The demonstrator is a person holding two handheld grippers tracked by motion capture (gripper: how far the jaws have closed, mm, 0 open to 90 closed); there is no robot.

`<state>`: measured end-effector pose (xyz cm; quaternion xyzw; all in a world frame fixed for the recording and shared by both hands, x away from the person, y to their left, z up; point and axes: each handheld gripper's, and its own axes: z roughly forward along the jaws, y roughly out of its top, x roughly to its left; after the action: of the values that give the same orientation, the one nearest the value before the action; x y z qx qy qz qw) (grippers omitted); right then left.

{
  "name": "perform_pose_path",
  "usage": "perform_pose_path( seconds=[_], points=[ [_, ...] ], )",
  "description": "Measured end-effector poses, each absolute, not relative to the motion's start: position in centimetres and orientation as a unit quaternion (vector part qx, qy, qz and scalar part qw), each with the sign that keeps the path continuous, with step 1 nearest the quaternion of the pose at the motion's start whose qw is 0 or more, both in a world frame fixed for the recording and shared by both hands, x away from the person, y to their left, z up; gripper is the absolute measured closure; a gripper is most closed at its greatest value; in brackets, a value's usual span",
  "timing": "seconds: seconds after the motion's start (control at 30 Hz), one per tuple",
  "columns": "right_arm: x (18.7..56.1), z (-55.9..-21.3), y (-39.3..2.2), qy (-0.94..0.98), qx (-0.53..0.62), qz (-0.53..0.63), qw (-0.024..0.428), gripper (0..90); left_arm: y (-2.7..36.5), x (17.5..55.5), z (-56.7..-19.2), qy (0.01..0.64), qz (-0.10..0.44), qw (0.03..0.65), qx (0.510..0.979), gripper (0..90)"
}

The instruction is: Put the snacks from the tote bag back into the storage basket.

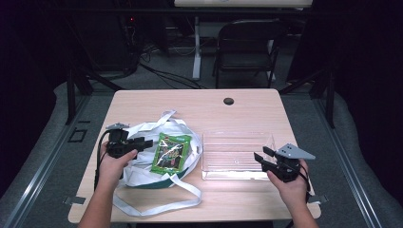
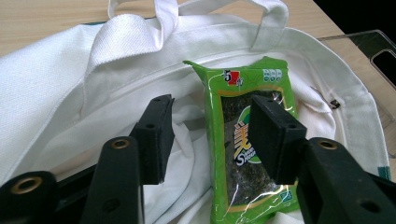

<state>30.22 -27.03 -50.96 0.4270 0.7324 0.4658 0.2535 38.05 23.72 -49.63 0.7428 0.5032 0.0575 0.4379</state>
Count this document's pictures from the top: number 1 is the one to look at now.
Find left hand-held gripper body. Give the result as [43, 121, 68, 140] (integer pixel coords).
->
[105, 122, 145, 160]

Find black floor cables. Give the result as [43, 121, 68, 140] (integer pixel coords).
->
[138, 61, 207, 90]

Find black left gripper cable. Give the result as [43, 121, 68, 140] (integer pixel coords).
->
[93, 129, 111, 192]

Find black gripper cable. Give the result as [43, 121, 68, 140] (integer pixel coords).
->
[93, 129, 111, 192]
[297, 163, 314, 203]

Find person's left hand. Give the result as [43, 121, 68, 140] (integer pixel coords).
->
[95, 142, 139, 192]

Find grey metal table bracket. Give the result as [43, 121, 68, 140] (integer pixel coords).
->
[63, 196, 86, 206]
[306, 194, 329, 204]

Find clear plastic box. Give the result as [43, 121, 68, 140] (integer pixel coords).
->
[201, 130, 277, 181]

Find white tote bag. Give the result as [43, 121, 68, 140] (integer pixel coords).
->
[112, 109, 204, 218]

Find metal floor rail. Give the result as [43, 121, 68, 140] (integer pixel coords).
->
[311, 97, 384, 228]
[2, 94, 92, 228]

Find black metal stand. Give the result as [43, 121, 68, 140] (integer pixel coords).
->
[278, 66, 336, 129]
[64, 66, 125, 126]

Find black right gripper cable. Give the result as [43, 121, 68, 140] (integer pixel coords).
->
[297, 163, 314, 203]

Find person's right hand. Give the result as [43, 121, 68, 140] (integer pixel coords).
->
[266, 159, 311, 207]

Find white background desk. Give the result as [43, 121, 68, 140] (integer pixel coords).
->
[173, 0, 314, 82]

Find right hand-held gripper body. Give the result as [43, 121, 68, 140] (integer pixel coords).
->
[259, 142, 317, 183]

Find green snack packet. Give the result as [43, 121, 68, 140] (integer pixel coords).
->
[149, 132, 194, 177]

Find black folding chair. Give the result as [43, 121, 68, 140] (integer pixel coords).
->
[212, 18, 287, 90]

